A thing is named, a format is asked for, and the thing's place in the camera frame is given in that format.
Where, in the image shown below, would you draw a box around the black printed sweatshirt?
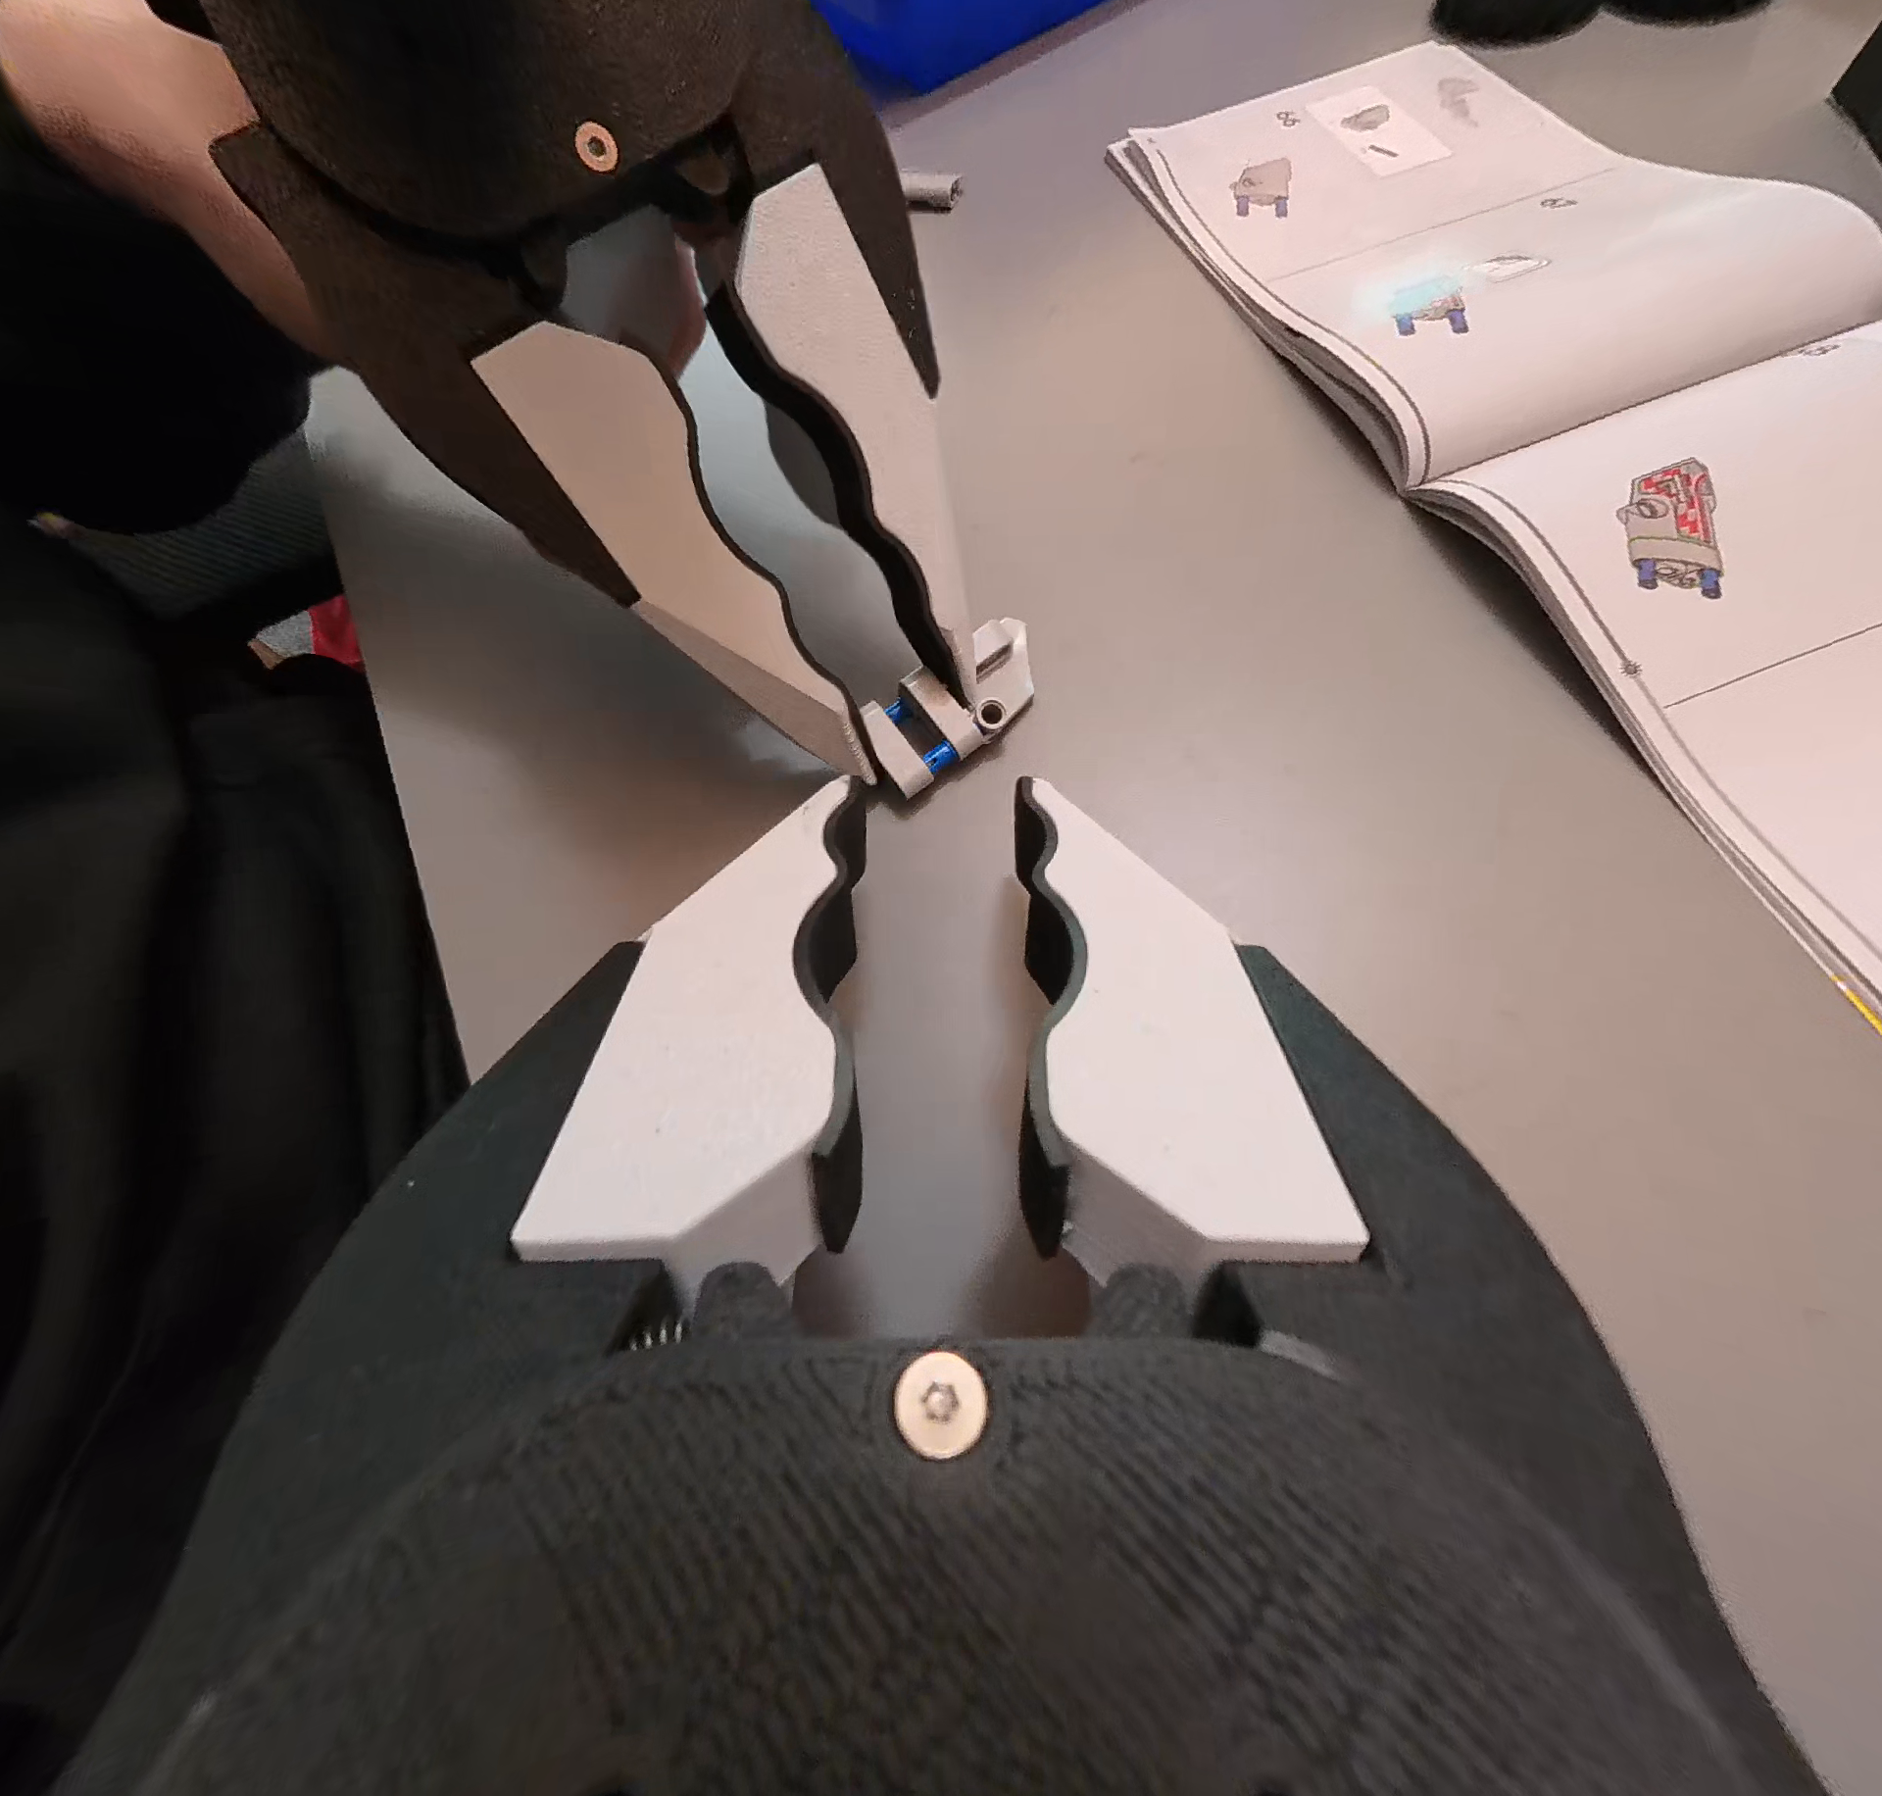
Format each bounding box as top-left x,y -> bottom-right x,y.
0,443 -> 472,1796

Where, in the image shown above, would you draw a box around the person's left forearm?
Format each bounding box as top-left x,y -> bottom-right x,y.
0,104 -> 325,534

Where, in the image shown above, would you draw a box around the grey brick assembly blue pins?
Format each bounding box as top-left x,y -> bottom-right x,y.
866,620 -> 1039,802

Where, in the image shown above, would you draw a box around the person's left hand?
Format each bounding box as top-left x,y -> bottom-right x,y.
0,0 -> 321,357

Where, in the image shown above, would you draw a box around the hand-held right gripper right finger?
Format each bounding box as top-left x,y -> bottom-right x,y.
1011,777 -> 1380,1273

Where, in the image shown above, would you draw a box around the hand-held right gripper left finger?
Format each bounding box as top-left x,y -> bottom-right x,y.
510,773 -> 872,1269

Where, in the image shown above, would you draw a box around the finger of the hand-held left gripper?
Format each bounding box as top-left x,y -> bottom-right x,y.
706,155 -> 980,718
470,318 -> 876,787

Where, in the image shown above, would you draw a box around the grey desk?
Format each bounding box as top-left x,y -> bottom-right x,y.
300,0 -> 1882,1796

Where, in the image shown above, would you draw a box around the open building instruction booklet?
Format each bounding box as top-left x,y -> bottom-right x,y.
1105,38 -> 1882,1034

